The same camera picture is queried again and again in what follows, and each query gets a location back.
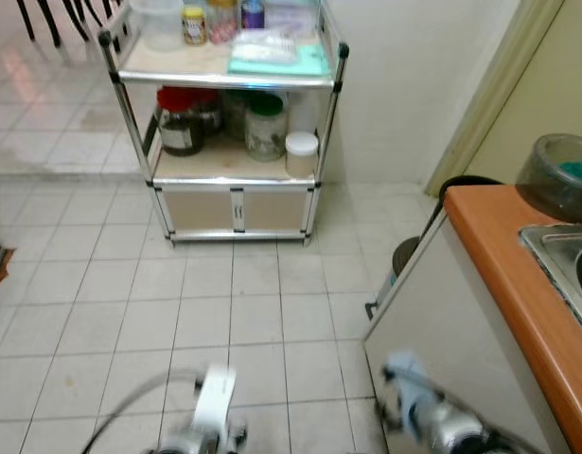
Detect white plastic bag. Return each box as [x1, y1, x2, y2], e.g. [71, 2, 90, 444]
[232, 28, 302, 66]

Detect orange top kitchen counter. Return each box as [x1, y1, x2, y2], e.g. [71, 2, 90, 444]
[363, 184, 582, 454]

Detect stainless steel sink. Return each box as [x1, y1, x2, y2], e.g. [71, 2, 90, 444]
[518, 223, 582, 338]

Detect large red lid dark jar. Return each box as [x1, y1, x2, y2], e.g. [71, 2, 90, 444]
[156, 87, 205, 158]

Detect white lid jar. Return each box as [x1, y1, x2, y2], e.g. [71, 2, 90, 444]
[285, 131, 321, 179]

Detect small red lid jar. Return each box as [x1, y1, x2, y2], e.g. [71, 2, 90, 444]
[198, 90, 225, 135]

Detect purple jar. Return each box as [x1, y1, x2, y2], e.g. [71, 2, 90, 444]
[240, 0, 266, 30]

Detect metal kitchen shelf cart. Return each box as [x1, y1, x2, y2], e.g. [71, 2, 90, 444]
[98, 0, 351, 247]

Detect clear glass jar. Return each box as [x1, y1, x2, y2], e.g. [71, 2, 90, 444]
[222, 90, 252, 145]

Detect black chair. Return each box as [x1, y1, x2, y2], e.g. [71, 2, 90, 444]
[14, 0, 123, 50]

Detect beige door frame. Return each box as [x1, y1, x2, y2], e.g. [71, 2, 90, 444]
[425, 0, 568, 197]

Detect pale blue right wrist camera mount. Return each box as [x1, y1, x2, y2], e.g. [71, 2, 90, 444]
[383, 352, 445, 419]

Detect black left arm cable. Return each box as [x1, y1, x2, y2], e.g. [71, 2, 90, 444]
[80, 370, 203, 454]

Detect teal tray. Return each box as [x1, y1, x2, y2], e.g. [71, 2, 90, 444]
[227, 42, 330, 78]

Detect clear plastic tub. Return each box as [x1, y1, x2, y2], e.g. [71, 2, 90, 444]
[130, 0, 185, 51]

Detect clear jar orange contents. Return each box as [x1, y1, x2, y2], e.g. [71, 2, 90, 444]
[206, 0, 240, 44]

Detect teal sponge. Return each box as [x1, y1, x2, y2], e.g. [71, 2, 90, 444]
[558, 161, 582, 186]

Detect smoky glass bowl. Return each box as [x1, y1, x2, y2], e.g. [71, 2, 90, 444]
[516, 134, 582, 225]

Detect green lid glass jar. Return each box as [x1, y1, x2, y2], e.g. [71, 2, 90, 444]
[245, 93, 289, 162]

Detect clear plastic box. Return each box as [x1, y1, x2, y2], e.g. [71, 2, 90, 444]
[265, 0, 321, 39]

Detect yellow lid jar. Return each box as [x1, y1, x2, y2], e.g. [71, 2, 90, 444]
[182, 5, 208, 46]

